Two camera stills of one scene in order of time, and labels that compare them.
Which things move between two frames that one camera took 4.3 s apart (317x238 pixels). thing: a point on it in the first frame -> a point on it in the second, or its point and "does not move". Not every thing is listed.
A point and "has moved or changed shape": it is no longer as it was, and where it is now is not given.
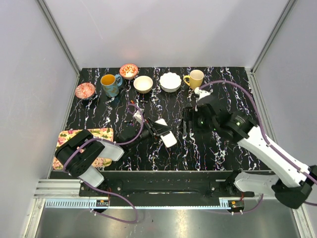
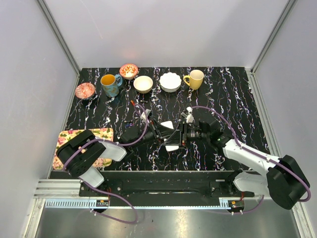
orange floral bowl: x=128 y=71 does not move
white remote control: x=169 y=139 has moved or changed shape
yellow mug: x=195 y=79 does not move
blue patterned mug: x=110 y=84 does not move
